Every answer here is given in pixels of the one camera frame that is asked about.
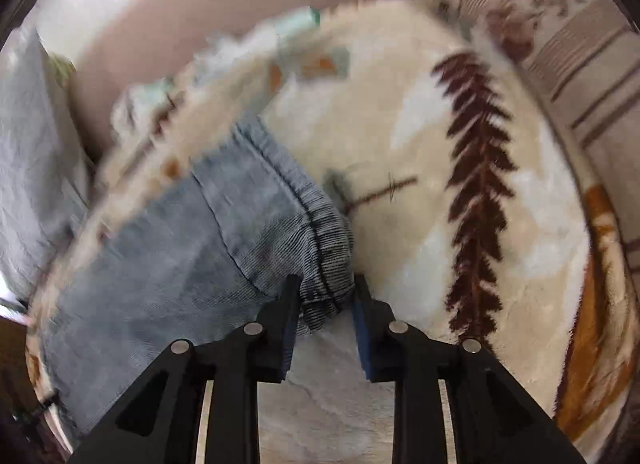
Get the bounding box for white and green cloth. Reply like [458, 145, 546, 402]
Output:
[109, 7, 322, 137]

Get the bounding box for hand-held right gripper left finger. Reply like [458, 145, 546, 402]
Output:
[66, 274, 304, 464]

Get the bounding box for grey pillow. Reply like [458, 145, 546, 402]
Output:
[0, 27, 97, 301]

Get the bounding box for blue denim pants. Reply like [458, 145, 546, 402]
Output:
[37, 114, 357, 441]

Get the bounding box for beige leaf print blanket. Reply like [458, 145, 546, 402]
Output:
[24, 0, 632, 464]

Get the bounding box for striped beige pillow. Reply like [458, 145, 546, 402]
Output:
[407, 0, 640, 265]

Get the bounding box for brown wooden board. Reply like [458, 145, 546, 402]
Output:
[0, 315, 42, 425]

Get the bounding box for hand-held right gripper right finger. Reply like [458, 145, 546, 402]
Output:
[350, 273, 589, 464]

